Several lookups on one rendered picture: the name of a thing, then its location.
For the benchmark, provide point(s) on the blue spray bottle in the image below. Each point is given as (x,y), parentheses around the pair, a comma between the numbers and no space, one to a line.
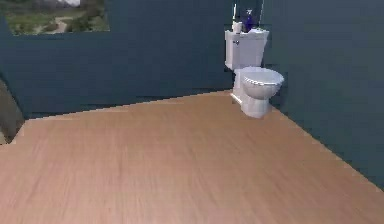
(248,22)

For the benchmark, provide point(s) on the landscape window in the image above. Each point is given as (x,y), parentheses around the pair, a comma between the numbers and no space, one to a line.
(56,16)

